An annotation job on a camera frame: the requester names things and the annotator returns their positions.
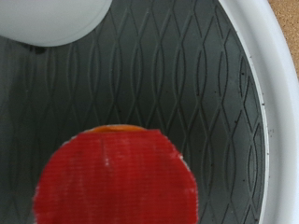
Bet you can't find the white coffee pod red lid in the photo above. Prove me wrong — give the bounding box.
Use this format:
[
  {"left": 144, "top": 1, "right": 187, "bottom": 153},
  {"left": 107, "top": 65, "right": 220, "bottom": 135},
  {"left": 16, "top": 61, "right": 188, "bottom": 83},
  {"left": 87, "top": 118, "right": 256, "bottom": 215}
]
[{"left": 32, "top": 124, "right": 200, "bottom": 224}]

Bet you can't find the white mug green-tipped handle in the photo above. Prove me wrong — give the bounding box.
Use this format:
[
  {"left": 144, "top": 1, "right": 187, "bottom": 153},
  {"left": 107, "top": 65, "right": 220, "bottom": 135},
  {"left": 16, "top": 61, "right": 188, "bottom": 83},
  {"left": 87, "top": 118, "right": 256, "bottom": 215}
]
[{"left": 0, "top": 0, "right": 113, "bottom": 48}]

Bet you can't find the white two-tier turntable shelf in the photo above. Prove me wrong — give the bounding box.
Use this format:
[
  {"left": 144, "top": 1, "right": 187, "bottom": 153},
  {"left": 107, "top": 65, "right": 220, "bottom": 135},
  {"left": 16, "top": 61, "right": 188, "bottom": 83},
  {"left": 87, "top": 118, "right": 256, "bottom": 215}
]
[{"left": 0, "top": 0, "right": 299, "bottom": 224}]

